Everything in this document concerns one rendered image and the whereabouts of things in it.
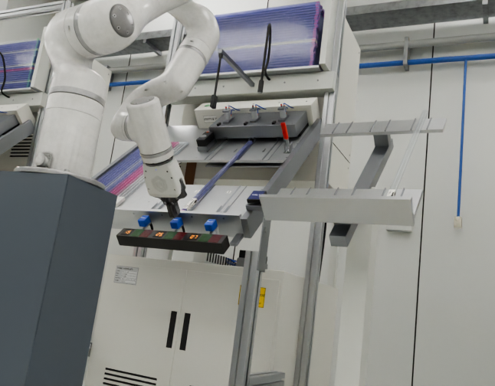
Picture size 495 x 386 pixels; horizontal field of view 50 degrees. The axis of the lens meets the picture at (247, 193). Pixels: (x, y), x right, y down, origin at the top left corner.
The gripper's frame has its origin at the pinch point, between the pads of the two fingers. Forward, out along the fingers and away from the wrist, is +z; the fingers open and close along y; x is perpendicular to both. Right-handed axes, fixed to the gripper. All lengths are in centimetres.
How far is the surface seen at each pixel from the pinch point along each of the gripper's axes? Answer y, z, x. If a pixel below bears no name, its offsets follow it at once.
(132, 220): -17.6, 6.1, 2.0
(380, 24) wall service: 7, 11, 255
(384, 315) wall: 22, 150, 134
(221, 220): 13.0, 4.0, 2.0
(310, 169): 14, 24, 71
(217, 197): 5.8, 4.4, 14.5
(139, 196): -22.1, 4.4, 13.7
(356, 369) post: 52, 31, -17
